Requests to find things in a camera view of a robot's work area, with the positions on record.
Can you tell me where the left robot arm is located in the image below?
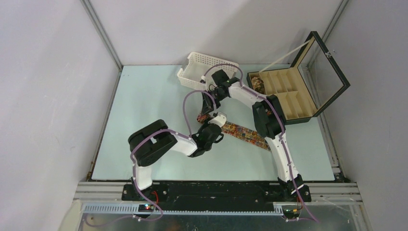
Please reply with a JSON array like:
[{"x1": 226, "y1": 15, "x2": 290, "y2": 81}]
[{"x1": 128, "y1": 115, "x2": 226, "y2": 201}]

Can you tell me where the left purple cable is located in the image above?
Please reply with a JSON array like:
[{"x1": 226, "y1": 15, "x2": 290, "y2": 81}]
[{"x1": 83, "y1": 90, "x2": 217, "y2": 228}]

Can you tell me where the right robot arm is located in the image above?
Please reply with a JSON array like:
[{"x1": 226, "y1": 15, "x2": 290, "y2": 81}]
[{"x1": 200, "y1": 69, "x2": 304, "y2": 201}]

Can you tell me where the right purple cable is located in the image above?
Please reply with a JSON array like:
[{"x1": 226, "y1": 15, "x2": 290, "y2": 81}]
[{"x1": 201, "y1": 63, "x2": 319, "y2": 222}]

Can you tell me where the black compartment tie box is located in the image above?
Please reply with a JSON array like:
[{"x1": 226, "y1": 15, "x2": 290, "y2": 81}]
[{"x1": 246, "y1": 31, "x2": 350, "y2": 125}]

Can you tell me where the purple cable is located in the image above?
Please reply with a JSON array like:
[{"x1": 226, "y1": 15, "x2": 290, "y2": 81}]
[
  {"x1": 83, "y1": 90, "x2": 217, "y2": 228},
  {"x1": 201, "y1": 63, "x2": 319, "y2": 222}
]

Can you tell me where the colourful patterned tie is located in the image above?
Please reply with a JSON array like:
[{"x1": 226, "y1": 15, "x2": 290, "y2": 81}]
[{"x1": 197, "y1": 114, "x2": 271, "y2": 151}]

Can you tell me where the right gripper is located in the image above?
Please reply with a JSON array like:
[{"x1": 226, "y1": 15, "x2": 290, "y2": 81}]
[{"x1": 202, "y1": 89, "x2": 228, "y2": 116}]

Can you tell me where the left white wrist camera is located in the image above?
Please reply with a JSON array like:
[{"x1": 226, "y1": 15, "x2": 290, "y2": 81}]
[{"x1": 208, "y1": 112, "x2": 227, "y2": 128}]

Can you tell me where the white perforated plastic basket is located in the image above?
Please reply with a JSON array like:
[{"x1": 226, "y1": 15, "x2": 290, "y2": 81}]
[{"x1": 177, "y1": 51, "x2": 239, "y2": 90}]

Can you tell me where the rolled tie far compartment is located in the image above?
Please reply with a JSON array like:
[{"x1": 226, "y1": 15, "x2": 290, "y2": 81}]
[{"x1": 251, "y1": 76, "x2": 266, "y2": 94}]

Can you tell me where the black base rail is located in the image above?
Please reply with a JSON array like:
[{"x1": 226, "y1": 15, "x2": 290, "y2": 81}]
[{"x1": 121, "y1": 180, "x2": 311, "y2": 212}]

